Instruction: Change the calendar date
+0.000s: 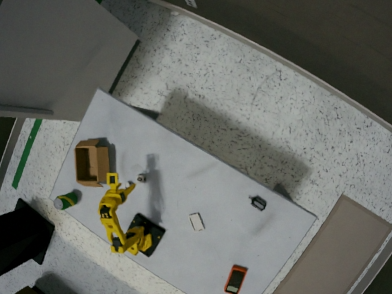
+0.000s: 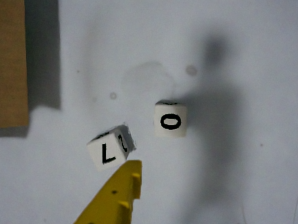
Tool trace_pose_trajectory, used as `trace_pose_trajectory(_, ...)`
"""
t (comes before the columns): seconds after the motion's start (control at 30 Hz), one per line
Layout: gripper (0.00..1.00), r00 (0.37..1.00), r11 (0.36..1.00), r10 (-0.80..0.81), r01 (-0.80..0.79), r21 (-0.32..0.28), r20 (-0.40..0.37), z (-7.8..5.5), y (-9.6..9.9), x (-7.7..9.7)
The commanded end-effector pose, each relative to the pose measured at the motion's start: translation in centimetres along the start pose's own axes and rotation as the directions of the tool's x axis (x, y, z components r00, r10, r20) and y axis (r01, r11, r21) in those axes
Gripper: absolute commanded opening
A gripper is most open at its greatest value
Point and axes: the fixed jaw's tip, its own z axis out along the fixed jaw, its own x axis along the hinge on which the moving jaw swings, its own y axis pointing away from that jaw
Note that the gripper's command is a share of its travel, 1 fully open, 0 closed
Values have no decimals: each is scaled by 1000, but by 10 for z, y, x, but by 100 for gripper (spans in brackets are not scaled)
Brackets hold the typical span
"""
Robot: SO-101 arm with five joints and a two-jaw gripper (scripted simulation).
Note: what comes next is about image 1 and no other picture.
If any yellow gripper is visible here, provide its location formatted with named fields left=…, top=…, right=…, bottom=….
left=104, top=173, right=136, bottom=206

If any green drink can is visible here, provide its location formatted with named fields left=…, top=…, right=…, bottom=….
left=53, top=192, right=78, bottom=210

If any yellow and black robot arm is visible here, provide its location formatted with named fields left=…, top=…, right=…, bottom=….
left=98, top=196, right=152, bottom=254

